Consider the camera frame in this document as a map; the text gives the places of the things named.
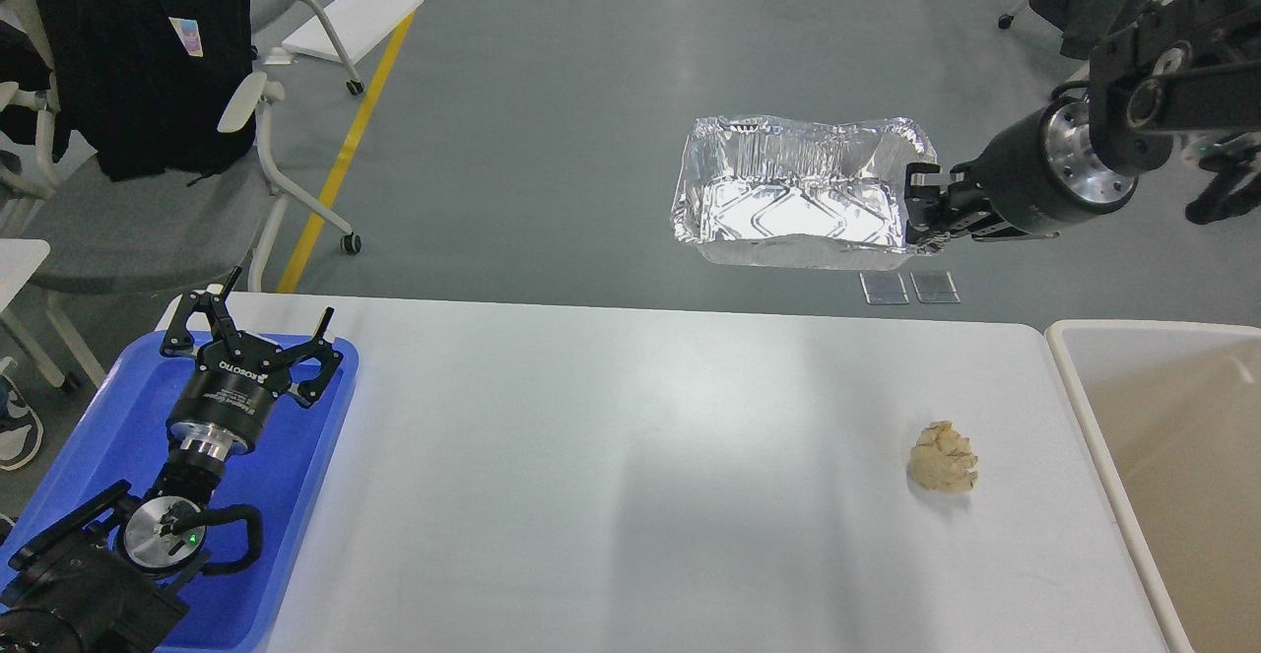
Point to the beige plastic bin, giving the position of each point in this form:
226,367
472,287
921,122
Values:
1170,412

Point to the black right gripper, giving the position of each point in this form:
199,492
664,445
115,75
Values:
1033,180

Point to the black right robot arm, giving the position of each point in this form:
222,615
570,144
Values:
1182,80

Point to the black and white sneaker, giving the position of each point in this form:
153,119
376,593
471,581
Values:
22,431

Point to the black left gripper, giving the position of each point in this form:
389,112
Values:
225,393

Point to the right floor socket plate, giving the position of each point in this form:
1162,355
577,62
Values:
935,287

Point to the black jacket on chair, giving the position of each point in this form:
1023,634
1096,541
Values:
146,82

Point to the grey office chair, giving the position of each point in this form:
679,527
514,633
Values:
157,233

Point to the floor socket plate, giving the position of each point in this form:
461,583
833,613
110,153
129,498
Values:
883,288
935,287

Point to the aluminium foil tray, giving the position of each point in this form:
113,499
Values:
764,191

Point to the left floor socket plate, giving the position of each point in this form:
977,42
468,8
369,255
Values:
883,288

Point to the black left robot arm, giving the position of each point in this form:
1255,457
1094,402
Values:
172,517

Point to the crumpled beige paper ball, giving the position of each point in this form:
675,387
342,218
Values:
942,460

